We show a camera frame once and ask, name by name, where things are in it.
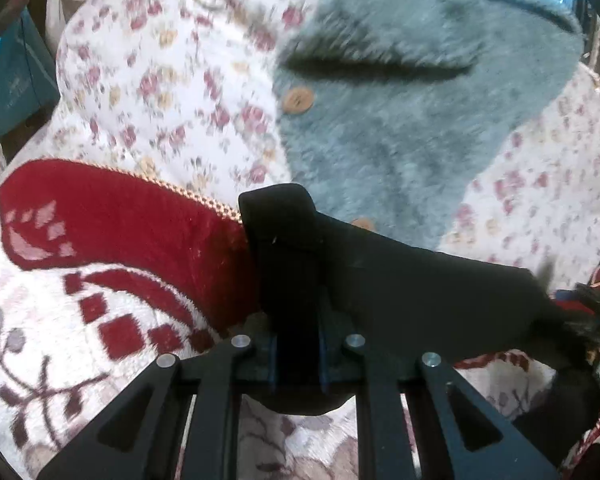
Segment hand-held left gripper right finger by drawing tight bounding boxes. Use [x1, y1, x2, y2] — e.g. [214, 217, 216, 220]
[317, 305, 563, 480]

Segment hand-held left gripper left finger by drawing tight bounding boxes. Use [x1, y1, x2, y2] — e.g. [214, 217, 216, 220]
[36, 314, 281, 480]

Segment black pants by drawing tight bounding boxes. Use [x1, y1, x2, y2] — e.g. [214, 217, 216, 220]
[237, 183, 600, 467]

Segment red and white patterned blanket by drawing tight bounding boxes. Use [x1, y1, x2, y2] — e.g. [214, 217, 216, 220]
[0, 158, 600, 480]

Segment blue fluffy cardigan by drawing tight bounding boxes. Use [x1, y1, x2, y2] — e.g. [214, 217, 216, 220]
[272, 0, 587, 252]

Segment floral white bedsheet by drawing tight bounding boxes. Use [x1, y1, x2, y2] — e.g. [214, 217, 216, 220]
[55, 0, 600, 292]

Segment teal box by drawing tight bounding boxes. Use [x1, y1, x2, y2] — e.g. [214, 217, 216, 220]
[0, 7, 62, 142]

